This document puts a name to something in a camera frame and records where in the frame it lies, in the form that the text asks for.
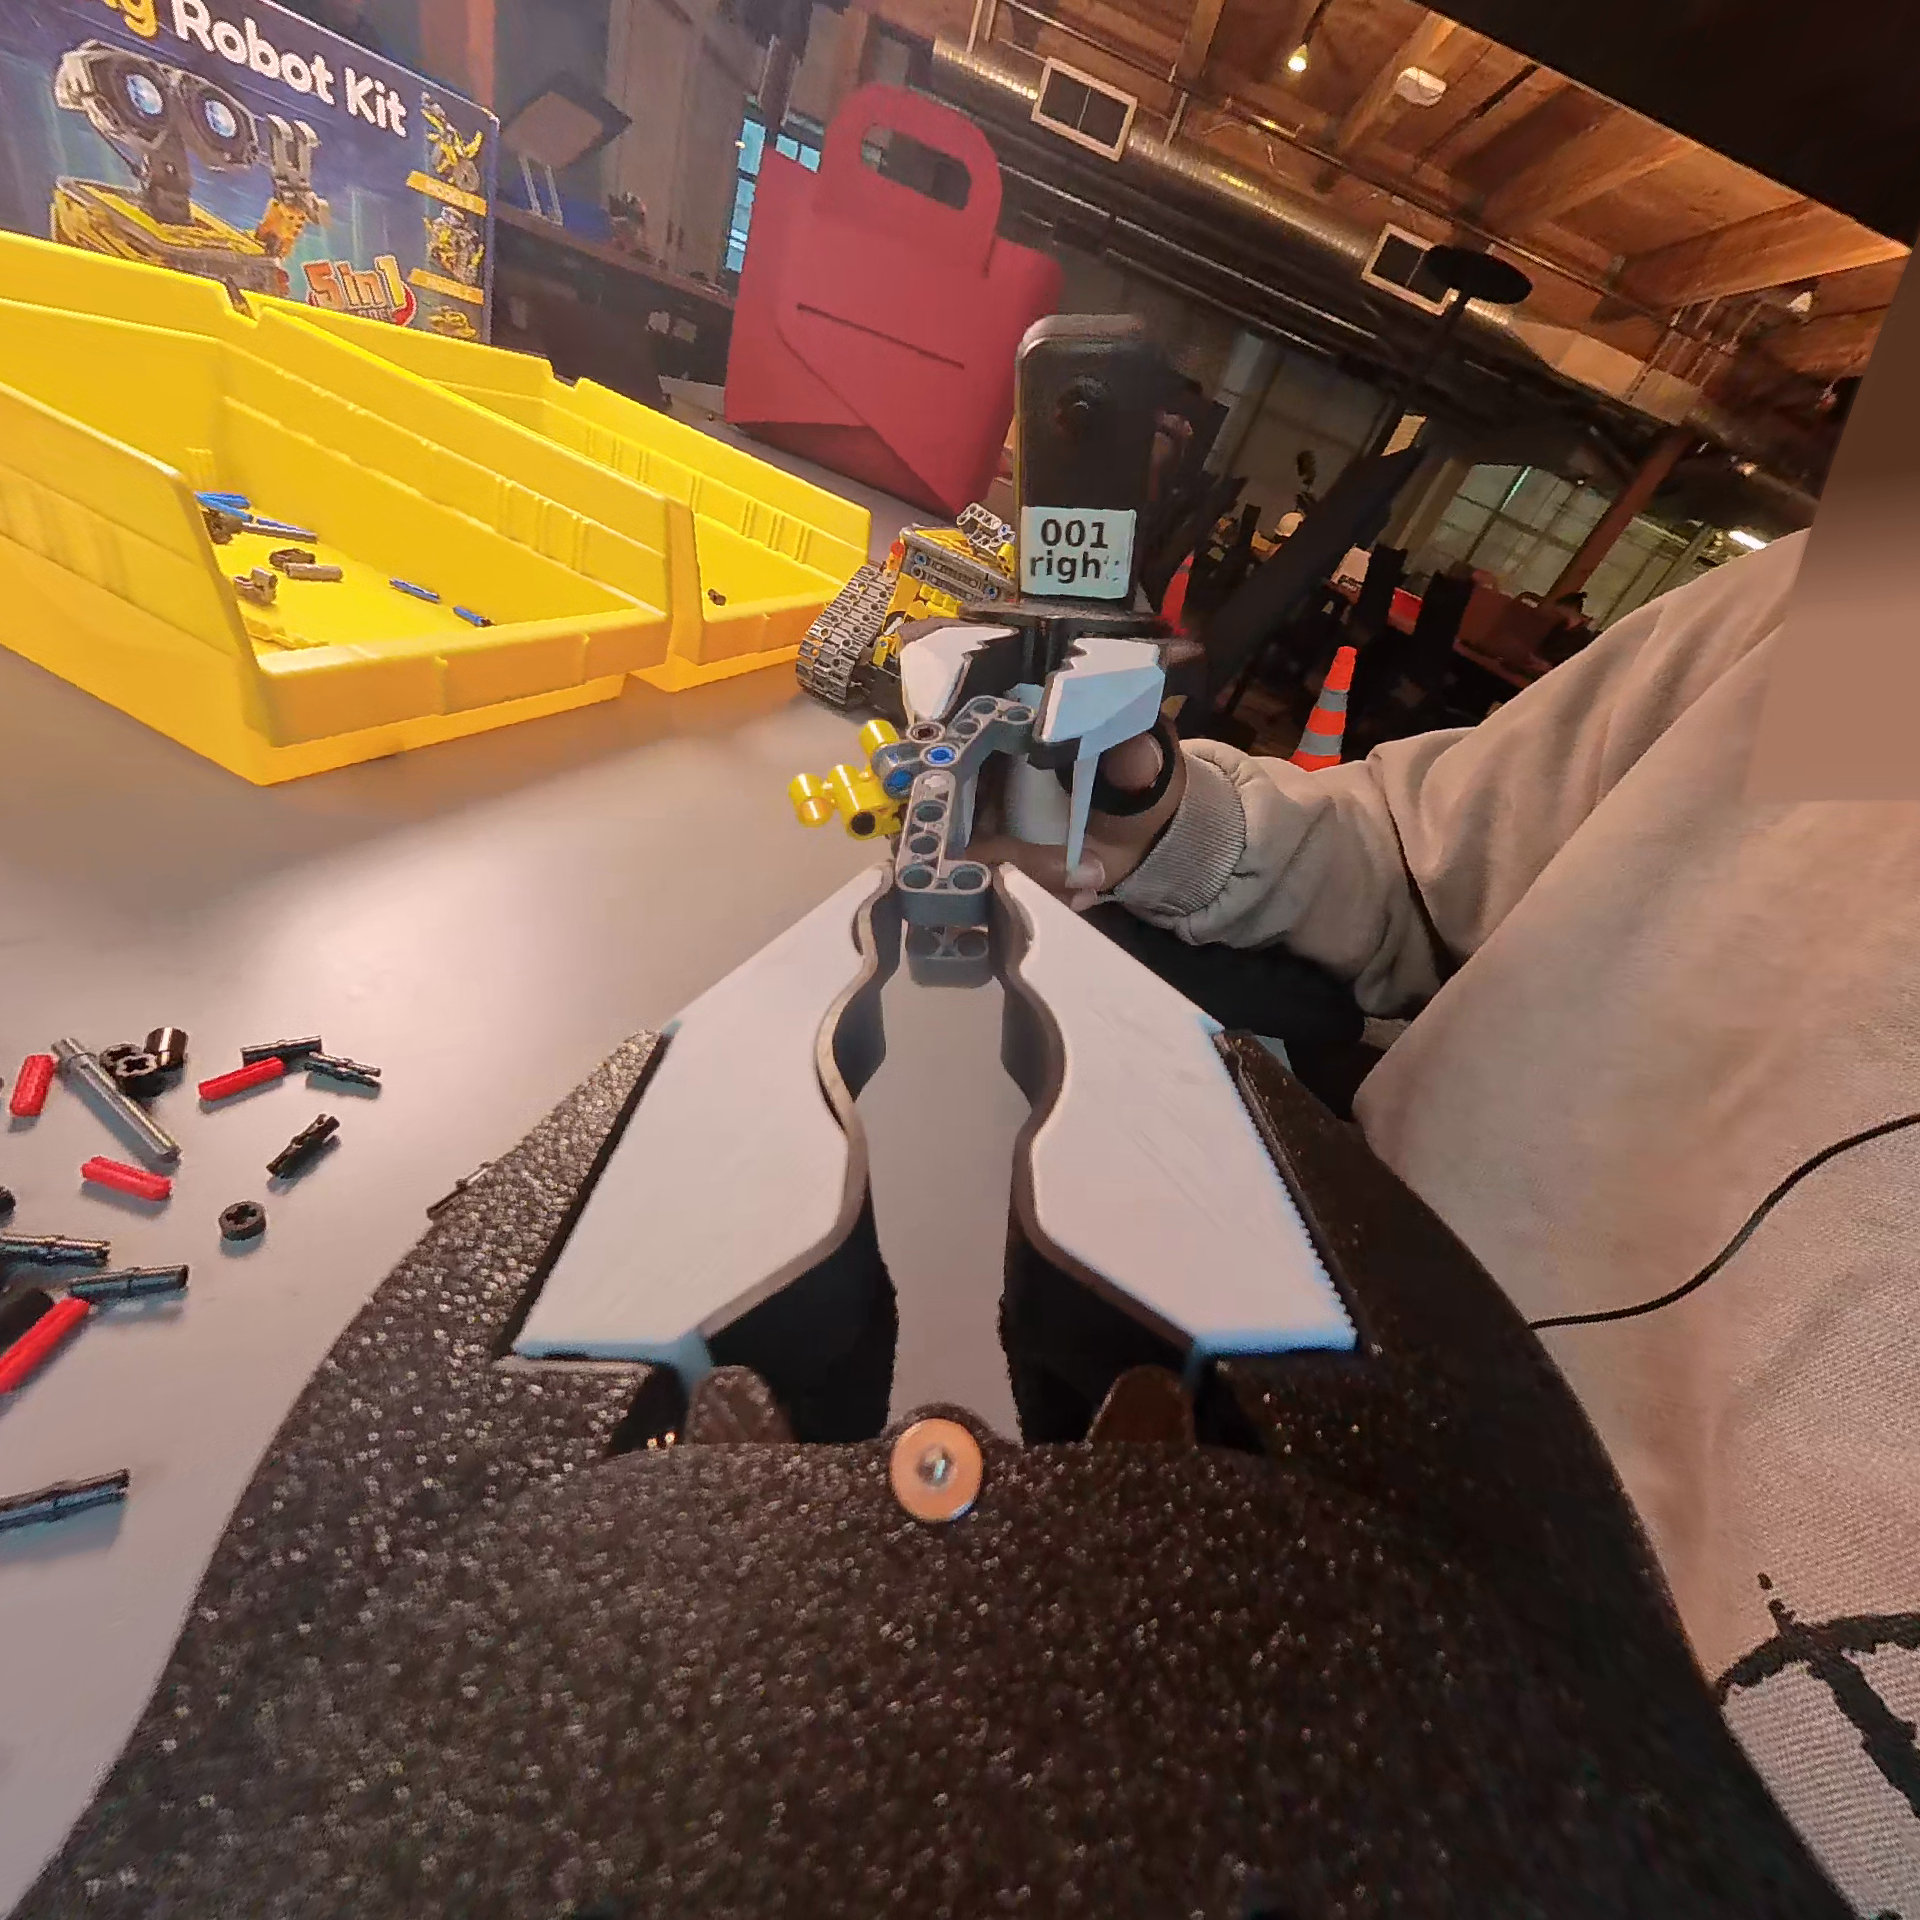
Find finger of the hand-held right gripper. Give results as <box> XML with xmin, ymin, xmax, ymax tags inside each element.
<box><xmin>1001</xmin><ymin>661</ymin><xmax>1182</xmax><ymax>859</ymax></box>
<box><xmin>894</xmin><ymin>622</ymin><xmax>1040</xmax><ymax>740</ymax></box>

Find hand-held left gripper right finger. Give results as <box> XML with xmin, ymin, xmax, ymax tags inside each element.
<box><xmin>990</xmin><ymin>877</ymin><xmax>1361</xmax><ymax>1428</ymax></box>

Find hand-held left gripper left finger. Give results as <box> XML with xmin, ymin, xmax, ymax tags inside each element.
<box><xmin>514</xmin><ymin>871</ymin><xmax>901</xmax><ymax>1428</ymax></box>

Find yellow building block assembly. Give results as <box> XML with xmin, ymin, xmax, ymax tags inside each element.
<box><xmin>790</xmin><ymin>691</ymin><xmax>1051</xmax><ymax>986</ymax></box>

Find blue grey pieces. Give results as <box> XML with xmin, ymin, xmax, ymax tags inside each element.
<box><xmin>185</xmin><ymin>486</ymin><xmax>498</xmax><ymax>633</ymax></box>

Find yellow plastic bin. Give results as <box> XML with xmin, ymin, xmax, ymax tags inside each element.
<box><xmin>0</xmin><ymin>234</ymin><xmax>677</xmax><ymax>789</ymax></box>
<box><xmin>389</xmin><ymin>317</ymin><xmax>877</xmax><ymax>698</ymax></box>

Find person's right forearm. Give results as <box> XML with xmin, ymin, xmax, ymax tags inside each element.
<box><xmin>1109</xmin><ymin>676</ymin><xmax>1682</xmax><ymax>1022</ymax></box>

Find grey desk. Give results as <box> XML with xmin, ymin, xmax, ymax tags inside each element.
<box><xmin>0</xmin><ymin>421</ymin><xmax>1397</xmax><ymax>1920</ymax></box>

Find yellow toy robot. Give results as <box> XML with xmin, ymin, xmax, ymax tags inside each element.
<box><xmin>795</xmin><ymin>510</ymin><xmax>1022</xmax><ymax>717</ymax></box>

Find orange traffic cone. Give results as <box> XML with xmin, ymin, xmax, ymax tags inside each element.
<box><xmin>1295</xmin><ymin>642</ymin><xmax>1357</xmax><ymax>770</ymax></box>

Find grey ceiling vent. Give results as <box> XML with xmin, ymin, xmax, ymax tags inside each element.
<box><xmin>1361</xmin><ymin>222</ymin><xmax>1466</xmax><ymax>309</ymax></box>

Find person's torso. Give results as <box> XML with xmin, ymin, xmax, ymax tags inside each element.
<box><xmin>1349</xmin><ymin>527</ymin><xmax>1920</xmax><ymax>1920</ymax></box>

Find pile of black red pieces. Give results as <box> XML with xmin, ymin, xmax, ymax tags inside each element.
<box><xmin>0</xmin><ymin>1026</ymin><xmax>385</xmax><ymax>1538</ymax></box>

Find robot kit box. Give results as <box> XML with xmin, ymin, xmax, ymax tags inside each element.
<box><xmin>0</xmin><ymin>0</ymin><xmax>498</xmax><ymax>339</ymax></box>

